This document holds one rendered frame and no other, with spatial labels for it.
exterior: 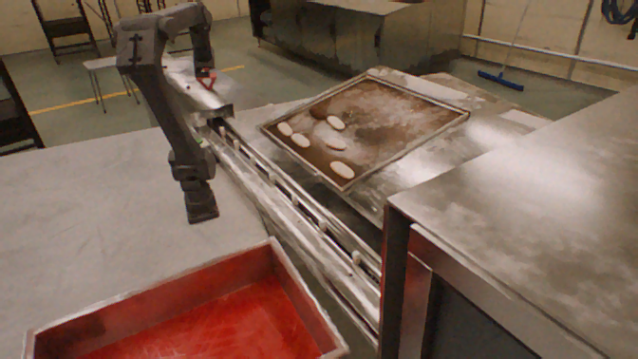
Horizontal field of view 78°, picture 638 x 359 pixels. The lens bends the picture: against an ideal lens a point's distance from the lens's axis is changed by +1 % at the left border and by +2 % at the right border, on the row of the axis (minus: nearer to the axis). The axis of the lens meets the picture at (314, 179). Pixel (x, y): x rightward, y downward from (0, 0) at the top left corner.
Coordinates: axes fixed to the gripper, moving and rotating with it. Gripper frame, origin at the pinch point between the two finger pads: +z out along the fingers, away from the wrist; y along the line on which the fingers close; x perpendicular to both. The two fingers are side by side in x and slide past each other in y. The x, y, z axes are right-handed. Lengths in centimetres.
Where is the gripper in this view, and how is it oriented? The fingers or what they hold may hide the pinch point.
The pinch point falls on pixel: (207, 78)
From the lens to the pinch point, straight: 144.1
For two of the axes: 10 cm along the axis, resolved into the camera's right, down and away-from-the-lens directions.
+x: 9.7, -1.3, 1.9
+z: -0.8, 5.8, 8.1
